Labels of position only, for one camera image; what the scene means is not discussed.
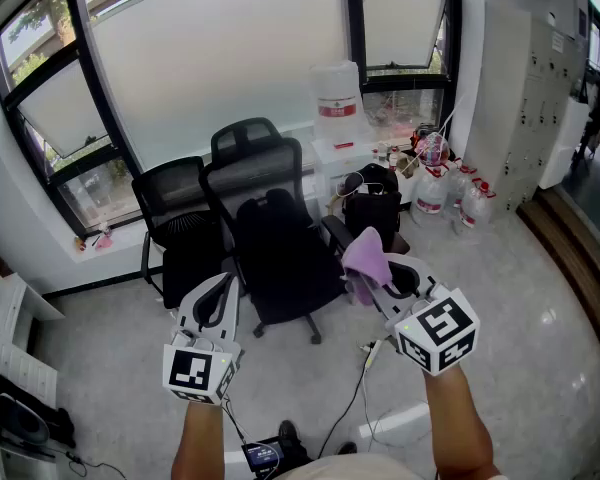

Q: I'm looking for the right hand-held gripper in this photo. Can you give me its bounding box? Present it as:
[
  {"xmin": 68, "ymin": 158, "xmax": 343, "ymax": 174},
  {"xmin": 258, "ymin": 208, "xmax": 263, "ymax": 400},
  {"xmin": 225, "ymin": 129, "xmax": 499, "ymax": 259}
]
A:
[{"xmin": 362, "ymin": 252, "xmax": 482, "ymax": 377}]

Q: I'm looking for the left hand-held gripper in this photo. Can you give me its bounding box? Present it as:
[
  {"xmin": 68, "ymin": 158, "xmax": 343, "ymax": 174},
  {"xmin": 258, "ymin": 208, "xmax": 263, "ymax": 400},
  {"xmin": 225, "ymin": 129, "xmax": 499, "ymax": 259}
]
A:
[{"xmin": 162, "ymin": 271, "xmax": 244, "ymax": 406}]

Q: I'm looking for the purple wiping cloth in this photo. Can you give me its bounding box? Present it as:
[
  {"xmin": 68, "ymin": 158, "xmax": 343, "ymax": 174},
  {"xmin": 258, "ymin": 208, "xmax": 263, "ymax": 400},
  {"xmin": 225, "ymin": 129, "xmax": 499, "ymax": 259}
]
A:
[{"xmin": 340, "ymin": 226, "xmax": 395, "ymax": 308}]

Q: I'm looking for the black mesh headrest office chair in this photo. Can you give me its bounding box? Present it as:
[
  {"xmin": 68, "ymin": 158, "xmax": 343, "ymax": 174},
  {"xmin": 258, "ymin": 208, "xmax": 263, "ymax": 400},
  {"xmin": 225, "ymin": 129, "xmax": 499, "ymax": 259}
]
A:
[{"xmin": 199, "ymin": 116, "xmax": 355, "ymax": 346}]

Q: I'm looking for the person's left forearm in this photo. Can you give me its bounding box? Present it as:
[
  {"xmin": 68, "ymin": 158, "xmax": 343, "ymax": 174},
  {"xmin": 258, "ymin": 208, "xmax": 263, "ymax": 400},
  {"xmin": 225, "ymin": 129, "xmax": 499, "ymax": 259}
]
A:
[{"xmin": 170, "ymin": 398, "xmax": 232, "ymax": 480}]

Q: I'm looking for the person's right forearm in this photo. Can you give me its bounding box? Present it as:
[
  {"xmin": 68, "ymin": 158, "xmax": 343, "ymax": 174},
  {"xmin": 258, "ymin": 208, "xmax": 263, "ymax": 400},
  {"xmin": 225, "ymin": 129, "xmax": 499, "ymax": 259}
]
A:
[{"xmin": 422, "ymin": 365, "xmax": 502, "ymax": 480}]

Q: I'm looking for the black mesh low-back chair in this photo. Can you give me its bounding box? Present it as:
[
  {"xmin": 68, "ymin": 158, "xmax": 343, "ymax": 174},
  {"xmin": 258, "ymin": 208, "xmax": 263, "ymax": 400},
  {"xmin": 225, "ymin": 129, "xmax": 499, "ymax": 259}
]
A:
[{"xmin": 131, "ymin": 156, "xmax": 231, "ymax": 310}]

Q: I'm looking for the white power strip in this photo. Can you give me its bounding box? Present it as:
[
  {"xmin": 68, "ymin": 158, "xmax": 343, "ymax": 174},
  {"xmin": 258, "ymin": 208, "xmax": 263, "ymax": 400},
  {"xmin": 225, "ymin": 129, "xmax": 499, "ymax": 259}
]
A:
[{"xmin": 361, "ymin": 338, "xmax": 384, "ymax": 370}]

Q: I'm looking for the small black screen device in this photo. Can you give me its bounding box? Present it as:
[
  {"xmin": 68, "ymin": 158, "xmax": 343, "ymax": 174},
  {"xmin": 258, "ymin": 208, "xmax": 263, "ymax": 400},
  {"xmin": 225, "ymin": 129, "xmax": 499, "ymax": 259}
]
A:
[{"xmin": 240, "ymin": 437, "xmax": 287, "ymax": 475}]

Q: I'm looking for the clear water jug red cap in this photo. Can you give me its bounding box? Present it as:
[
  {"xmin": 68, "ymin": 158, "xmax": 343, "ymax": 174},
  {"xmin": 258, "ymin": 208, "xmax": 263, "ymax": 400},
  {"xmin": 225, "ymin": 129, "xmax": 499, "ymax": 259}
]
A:
[
  {"xmin": 458, "ymin": 179, "xmax": 497, "ymax": 230},
  {"xmin": 410, "ymin": 165, "xmax": 451, "ymax": 228},
  {"xmin": 444, "ymin": 160, "xmax": 479, "ymax": 219}
]

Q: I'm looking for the black backpack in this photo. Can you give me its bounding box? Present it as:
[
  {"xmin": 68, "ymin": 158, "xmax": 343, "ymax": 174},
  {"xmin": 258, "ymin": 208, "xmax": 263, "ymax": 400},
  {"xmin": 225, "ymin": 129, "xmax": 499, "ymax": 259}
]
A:
[{"xmin": 341, "ymin": 163, "xmax": 402, "ymax": 252}]

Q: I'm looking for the pink toy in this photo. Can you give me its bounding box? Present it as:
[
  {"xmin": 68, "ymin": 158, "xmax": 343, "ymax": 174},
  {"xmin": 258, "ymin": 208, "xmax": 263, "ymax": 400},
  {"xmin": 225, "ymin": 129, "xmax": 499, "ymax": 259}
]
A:
[{"xmin": 93, "ymin": 222, "xmax": 114, "ymax": 253}]

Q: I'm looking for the wooden step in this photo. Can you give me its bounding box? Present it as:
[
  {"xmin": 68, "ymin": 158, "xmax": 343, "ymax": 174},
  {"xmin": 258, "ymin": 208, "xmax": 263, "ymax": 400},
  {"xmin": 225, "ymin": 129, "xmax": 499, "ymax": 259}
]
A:
[{"xmin": 516, "ymin": 186, "xmax": 600, "ymax": 353}]

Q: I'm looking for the person's beige shirt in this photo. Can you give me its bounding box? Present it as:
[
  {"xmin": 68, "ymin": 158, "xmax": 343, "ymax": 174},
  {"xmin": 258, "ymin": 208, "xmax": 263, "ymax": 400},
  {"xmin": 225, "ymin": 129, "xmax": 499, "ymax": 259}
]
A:
[{"xmin": 278, "ymin": 451, "xmax": 429, "ymax": 480}]

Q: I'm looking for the pink patterned ball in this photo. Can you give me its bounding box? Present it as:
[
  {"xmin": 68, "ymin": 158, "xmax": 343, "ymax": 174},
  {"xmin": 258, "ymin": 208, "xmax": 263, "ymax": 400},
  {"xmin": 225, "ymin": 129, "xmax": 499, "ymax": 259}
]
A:
[{"xmin": 413, "ymin": 132, "xmax": 452, "ymax": 168}]

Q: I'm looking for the white water dispenser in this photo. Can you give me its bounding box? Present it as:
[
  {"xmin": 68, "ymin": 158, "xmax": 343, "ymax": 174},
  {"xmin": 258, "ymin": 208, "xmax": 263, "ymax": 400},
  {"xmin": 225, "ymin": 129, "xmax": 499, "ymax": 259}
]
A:
[{"xmin": 311, "ymin": 136, "xmax": 379, "ymax": 212}]

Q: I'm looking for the white shelf unit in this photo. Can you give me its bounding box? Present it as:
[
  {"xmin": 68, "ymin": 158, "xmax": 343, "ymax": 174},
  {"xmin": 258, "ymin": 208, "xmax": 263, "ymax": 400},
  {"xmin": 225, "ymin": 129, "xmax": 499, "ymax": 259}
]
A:
[{"xmin": 0, "ymin": 251, "xmax": 67, "ymax": 410}]

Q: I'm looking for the thin white stick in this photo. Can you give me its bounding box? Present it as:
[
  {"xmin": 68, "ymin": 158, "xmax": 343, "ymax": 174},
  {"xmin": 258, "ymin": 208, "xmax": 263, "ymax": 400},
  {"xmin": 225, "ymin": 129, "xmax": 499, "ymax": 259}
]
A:
[{"xmin": 413, "ymin": 92, "xmax": 467, "ymax": 165}]

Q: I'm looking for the white locker cabinet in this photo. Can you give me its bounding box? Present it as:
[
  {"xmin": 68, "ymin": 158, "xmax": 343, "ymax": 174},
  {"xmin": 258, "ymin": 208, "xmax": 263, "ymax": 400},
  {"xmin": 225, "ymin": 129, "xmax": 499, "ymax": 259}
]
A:
[{"xmin": 498, "ymin": 16, "xmax": 587, "ymax": 210}]

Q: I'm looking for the large clear water dispenser bottle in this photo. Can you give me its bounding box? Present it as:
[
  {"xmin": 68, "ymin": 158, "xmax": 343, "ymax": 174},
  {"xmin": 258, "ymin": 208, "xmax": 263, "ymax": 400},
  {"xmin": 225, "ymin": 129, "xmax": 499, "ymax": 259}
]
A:
[{"xmin": 308, "ymin": 60, "xmax": 365, "ymax": 144}]

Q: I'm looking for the black framed awning window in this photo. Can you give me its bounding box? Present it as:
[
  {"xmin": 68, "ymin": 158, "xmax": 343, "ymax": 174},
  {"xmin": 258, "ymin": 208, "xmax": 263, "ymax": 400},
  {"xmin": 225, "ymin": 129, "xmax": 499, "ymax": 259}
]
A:
[
  {"xmin": 355, "ymin": 0, "xmax": 457, "ymax": 75},
  {"xmin": 3, "ymin": 46, "xmax": 120, "ymax": 160}
]

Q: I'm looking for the white floor cable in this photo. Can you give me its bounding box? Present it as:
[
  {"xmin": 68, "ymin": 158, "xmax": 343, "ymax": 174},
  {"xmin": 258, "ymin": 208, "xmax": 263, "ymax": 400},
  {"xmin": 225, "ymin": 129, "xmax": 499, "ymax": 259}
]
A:
[{"xmin": 360, "ymin": 362, "xmax": 434, "ymax": 450}]

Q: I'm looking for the black floor cable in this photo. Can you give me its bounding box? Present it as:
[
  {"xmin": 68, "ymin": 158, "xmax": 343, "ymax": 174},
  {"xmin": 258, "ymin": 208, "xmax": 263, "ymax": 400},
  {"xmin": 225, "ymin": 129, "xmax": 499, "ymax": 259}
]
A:
[{"xmin": 316, "ymin": 366, "xmax": 372, "ymax": 460}]

